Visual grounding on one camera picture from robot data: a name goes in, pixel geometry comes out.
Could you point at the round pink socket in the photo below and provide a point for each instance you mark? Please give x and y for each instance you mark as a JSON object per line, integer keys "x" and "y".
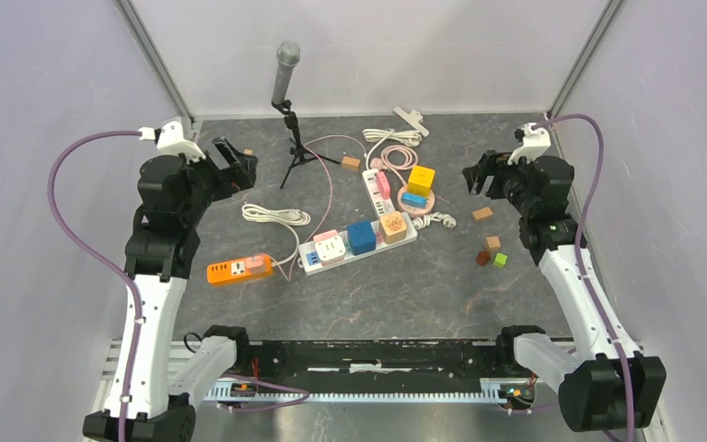
{"x": 416, "y": 212}

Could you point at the beige dragon cube adapter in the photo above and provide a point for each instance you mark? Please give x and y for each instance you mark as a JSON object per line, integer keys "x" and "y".
{"x": 392, "y": 227}

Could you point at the light blue flat adapter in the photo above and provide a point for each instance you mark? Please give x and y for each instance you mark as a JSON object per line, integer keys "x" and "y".
{"x": 413, "y": 200}

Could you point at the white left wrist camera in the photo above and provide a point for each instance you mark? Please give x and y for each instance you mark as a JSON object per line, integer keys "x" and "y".
{"x": 170, "y": 140}

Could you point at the pink plug on orange strip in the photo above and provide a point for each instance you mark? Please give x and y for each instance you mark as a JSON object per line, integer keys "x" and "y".
{"x": 258, "y": 263}

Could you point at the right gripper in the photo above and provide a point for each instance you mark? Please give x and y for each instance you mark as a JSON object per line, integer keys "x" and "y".
{"x": 491, "y": 164}

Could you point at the white clip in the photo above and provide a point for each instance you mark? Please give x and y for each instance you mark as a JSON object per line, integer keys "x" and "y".
{"x": 414, "y": 119}

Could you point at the yellow cube adapter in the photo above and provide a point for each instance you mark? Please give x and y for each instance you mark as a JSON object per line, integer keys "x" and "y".
{"x": 420, "y": 181}

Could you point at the short white power strip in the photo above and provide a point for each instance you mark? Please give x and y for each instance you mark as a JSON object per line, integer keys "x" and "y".
{"x": 379, "y": 205}

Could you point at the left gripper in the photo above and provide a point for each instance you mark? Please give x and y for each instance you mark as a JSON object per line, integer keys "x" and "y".
{"x": 240, "y": 174}

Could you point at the small wooden cube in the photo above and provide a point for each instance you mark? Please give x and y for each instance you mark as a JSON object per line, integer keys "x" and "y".
{"x": 493, "y": 244}

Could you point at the orange power strip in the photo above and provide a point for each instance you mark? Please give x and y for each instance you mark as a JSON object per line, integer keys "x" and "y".
{"x": 231, "y": 272}

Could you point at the grey microphone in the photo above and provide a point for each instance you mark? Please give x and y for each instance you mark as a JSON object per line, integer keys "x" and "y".
{"x": 288, "y": 56}

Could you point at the green cube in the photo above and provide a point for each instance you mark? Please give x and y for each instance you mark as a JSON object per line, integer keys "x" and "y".
{"x": 500, "y": 260}

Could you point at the white cube adapter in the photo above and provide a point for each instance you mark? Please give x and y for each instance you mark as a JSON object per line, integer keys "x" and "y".
{"x": 331, "y": 250}

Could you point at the slotted cable duct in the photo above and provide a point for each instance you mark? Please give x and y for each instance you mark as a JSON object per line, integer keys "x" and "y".
{"x": 485, "y": 393}

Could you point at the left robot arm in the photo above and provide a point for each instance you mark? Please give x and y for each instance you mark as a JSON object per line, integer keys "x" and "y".
{"x": 146, "y": 403}

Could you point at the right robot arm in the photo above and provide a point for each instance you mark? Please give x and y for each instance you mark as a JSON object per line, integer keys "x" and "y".
{"x": 607, "y": 382}

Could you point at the pink flat adapter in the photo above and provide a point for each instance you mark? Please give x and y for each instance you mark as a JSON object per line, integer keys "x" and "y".
{"x": 383, "y": 185}

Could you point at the pink cube adapter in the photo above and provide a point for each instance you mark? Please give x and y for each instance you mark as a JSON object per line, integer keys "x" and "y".
{"x": 325, "y": 235}

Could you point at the flat wooden block right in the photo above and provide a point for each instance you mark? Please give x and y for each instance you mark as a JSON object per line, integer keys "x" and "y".
{"x": 482, "y": 214}

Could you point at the long white power strip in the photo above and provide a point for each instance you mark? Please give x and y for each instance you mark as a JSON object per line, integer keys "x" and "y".
{"x": 309, "y": 261}

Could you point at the blue cube adapter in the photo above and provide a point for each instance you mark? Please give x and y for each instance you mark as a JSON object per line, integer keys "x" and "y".
{"x": 361, "y": 238}

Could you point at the wooden block near tripod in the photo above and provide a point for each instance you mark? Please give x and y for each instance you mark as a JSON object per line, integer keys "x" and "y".
{"x": 351, "y": 163}

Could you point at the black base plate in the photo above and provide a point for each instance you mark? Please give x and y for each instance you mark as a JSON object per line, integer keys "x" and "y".
{"x": 378, "y": 366}

